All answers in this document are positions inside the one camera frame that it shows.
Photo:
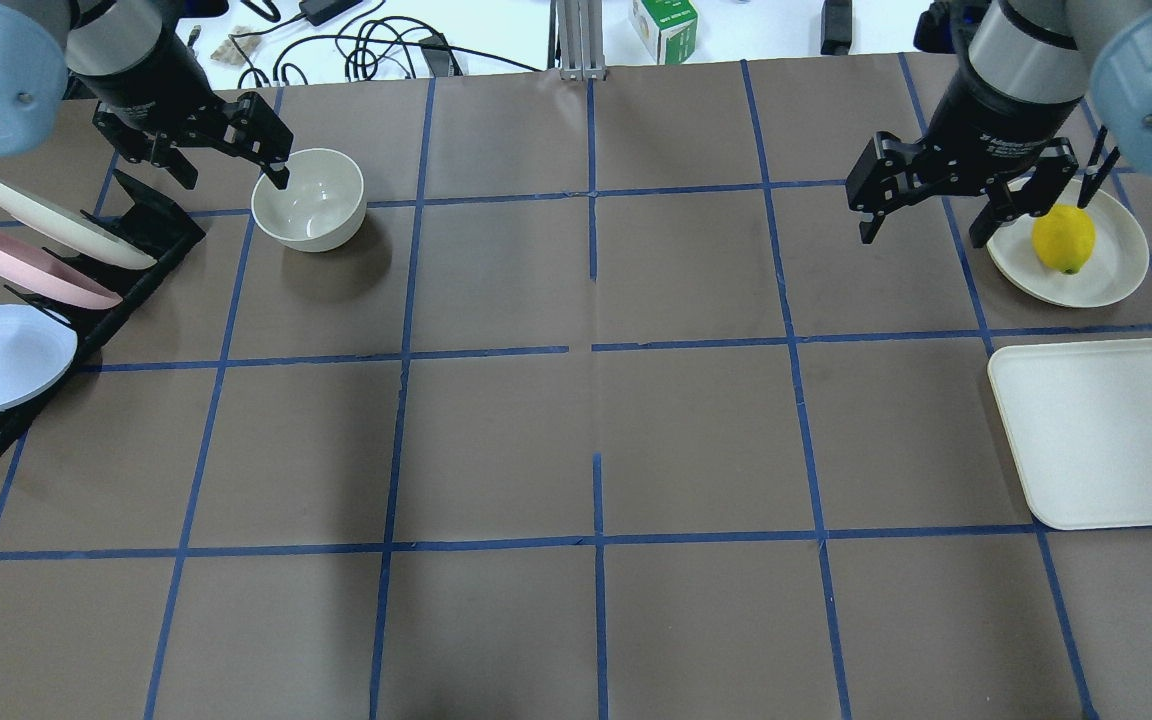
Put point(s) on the cream plate in rack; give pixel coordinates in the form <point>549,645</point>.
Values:
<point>71,229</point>

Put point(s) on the yellow lemon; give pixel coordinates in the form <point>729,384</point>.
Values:
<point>1063,239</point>

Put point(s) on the aluminium frame post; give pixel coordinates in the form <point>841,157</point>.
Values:
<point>576,39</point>

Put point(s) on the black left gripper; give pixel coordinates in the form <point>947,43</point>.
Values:
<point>148,84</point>

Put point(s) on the black dish rack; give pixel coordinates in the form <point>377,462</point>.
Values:
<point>68,306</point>

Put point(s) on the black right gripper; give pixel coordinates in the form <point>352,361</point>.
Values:
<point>998,118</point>

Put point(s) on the black device on desk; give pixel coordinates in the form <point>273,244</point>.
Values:
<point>835,27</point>

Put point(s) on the white ceramic bowl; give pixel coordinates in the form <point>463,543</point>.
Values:
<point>322,207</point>

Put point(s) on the black power adapter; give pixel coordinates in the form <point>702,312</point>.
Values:
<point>320,12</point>

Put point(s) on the green white box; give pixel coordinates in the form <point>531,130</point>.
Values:
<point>668,29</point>

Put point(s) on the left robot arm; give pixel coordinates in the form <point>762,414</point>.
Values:
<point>46,44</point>

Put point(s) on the cream round plate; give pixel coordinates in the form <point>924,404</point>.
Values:
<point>1117,265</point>

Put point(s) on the pink plate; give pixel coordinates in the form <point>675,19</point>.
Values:
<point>38,271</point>

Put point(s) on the white rectangular tray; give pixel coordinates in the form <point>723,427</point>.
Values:
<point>1078,419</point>

